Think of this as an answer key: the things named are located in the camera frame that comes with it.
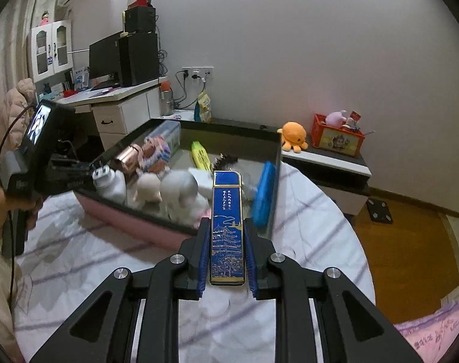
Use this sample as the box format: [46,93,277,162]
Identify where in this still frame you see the pink quilted cloth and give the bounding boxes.
[396,291,459,363]

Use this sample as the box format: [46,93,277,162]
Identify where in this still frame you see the white desk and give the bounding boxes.
[55,79,162,148]

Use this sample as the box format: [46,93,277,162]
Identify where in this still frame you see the pixel block figure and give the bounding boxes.
[142,135,172,175]

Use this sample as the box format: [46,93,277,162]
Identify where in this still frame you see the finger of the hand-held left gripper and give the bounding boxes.
[51,154,110,173]
[47,174,98,197]

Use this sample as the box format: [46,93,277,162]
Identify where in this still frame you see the black white low cabinet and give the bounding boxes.
[280,147,373,216]

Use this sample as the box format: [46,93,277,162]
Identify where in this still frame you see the pink shallow cardboard box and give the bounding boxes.
[74,118,283,250]

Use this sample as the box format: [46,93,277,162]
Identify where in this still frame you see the clear bottle red cap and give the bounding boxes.
[159,79,174,116]

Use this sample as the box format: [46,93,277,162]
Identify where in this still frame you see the beige curtain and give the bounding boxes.
[0,0,60,97]

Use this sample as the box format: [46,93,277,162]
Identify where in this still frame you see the white charger plug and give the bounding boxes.
[92,164,126,199]

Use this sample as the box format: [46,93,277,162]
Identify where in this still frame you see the copper cup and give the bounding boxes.
[111,144,143,178]

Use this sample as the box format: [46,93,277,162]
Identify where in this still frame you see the black hair clip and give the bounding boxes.
[215,152,238,171]

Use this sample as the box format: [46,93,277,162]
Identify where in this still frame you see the blue plastic comb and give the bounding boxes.
[251,161,276,227]

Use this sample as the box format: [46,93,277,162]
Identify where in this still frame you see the black speaker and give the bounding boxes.
[124,5,156,34]

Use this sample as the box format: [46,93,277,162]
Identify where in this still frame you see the black floor scale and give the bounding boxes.
[366,198,394,224]

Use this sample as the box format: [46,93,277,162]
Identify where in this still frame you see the pink plush toy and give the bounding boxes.
[325,110,348,128]

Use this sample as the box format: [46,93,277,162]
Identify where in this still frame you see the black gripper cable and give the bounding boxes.
[0,106,32,311]

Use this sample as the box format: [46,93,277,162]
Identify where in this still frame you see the row of books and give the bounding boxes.
[36,79,73,97]

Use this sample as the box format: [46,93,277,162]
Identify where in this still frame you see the white wall socket strip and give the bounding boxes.
[182,67,215,79]

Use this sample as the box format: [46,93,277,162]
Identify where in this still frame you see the white soft toy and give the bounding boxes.
[169,196,212,230]

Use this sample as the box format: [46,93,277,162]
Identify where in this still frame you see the yellow highlighter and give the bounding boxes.
[192,141,213,171]

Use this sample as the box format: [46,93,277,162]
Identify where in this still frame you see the blue white box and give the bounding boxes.
[74,67,90,88]

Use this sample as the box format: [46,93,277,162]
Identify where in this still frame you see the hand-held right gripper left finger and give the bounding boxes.
[29,217,211,363]

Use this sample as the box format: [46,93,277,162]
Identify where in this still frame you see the black computer monitor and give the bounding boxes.
[89,32,123,84]

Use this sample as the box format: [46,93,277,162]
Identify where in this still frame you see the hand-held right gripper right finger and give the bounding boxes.
[244,217,423,363]

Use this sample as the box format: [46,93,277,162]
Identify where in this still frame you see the yellow green snack bag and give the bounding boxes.
[195,91,214,123]

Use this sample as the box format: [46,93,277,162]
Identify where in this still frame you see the small pale doll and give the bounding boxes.
[136,174,164,205]

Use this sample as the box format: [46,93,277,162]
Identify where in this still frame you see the blue patterned case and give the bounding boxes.
[208,171,247,286]

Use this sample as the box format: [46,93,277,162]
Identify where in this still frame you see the black computer cables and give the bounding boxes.
[156,26,170,78]

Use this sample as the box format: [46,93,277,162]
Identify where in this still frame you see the white glass-door cabinet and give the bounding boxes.
[27,20,74,83]

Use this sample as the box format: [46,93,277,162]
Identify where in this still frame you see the black computer tower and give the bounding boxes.
[118,32,160,87]

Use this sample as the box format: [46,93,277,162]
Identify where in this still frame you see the white nightstand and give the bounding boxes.
[160,109,197,122]

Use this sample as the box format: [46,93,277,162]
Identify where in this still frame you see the red crate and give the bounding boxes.
[313,113,366,158]

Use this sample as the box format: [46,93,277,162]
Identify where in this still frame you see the pink puffer jacket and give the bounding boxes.
[0,78,37,148]

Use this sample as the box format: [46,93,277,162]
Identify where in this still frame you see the black power cable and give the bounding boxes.
[174,73,208,111]

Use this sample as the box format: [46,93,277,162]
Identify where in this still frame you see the orange octopus plush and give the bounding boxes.
[281,122,309,154]

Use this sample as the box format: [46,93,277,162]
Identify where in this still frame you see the white sphere ornament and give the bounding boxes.
[160,169,198,216]

